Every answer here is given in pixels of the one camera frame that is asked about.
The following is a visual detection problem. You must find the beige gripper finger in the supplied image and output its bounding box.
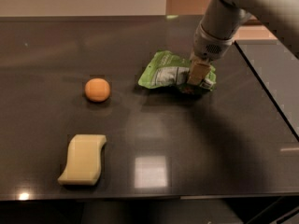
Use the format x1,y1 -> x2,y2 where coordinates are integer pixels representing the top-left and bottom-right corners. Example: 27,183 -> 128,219
187,54 -> 211,86

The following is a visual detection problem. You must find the green rice chip bag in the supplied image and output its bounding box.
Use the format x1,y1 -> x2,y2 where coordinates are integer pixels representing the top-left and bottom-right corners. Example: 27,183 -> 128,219
138,50 -> 216,95

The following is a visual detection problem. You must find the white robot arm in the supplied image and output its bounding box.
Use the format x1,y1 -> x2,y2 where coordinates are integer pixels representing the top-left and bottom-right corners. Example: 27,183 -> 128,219
188,0 -> 299,86

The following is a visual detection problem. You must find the grey side table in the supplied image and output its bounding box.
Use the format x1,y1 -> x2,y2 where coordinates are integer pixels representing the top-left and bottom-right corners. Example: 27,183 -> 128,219
235,40 -> 299,136

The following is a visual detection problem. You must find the orange ball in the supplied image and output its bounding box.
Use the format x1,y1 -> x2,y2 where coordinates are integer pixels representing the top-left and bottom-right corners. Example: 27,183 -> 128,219
84,78 -> 110,102

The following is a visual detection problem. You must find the yellow wavy sponge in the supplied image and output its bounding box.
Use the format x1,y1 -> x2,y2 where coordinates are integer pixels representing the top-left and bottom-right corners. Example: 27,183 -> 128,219
58,134 -> 107,186

